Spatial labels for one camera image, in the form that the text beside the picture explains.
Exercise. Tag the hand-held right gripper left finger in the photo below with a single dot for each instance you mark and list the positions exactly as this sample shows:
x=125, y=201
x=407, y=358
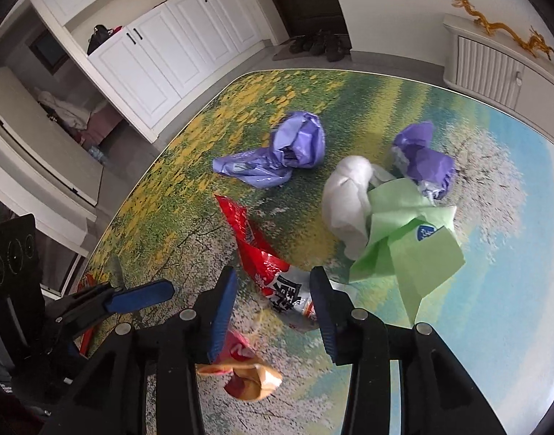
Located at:
x=222, y=312

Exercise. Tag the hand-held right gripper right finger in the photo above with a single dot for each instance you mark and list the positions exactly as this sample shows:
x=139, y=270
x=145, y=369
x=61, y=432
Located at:
x=322, y=312

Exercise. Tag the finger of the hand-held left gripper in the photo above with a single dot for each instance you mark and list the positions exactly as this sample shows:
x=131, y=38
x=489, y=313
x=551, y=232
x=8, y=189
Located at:
x=70, y=346
x=140, y=294

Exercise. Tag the red snack packet silver label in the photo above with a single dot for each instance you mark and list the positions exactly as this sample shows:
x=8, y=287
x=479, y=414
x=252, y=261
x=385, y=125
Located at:
x=258, y=258

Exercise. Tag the red yellow snack packet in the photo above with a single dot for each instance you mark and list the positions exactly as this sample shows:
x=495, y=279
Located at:
x=247, y=374

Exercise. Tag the green paper wrapper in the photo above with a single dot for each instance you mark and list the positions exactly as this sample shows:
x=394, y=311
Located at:
x=413, y=258

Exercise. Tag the white plastic bag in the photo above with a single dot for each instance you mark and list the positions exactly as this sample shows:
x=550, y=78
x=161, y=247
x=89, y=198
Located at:
x=345, y=204

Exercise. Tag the white counter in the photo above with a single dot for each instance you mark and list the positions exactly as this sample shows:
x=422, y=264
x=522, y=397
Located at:
x=36, y=145

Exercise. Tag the pack of water bottles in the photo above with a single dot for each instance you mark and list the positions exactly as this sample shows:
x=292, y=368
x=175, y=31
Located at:
x=98, y=155

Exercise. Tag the purple plastic bag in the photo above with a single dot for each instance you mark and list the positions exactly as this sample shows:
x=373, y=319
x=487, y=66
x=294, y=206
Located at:
x=428, y=163
x=299, y=140

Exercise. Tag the pile of white clothes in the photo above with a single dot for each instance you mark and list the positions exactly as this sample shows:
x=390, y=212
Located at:
x=66, y=109

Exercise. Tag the white lower cabinet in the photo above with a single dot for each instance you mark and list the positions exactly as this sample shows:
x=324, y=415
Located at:
x=159, y=54

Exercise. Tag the black handbag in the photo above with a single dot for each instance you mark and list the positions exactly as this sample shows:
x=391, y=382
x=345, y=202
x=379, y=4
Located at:
x=97, y=37

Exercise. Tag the pairs of dark shoes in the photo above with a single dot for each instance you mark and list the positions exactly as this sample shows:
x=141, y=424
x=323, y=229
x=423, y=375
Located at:
x=280, y=52

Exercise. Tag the dark shoe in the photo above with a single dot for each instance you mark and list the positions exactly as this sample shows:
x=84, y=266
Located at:
x=296, y=45
x=338, y=49
x=318, y=41
x=308, y=44

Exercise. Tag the small red item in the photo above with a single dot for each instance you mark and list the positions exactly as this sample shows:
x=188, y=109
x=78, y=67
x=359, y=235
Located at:
x=116, y=30

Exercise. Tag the white television console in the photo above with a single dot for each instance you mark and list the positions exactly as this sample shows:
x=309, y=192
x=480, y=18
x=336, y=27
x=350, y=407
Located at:
x=485, y=68

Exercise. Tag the golden dragon figurine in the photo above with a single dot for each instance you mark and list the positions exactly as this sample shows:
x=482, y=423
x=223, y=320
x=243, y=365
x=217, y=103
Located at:
x=481, y=17
x=535, y=43

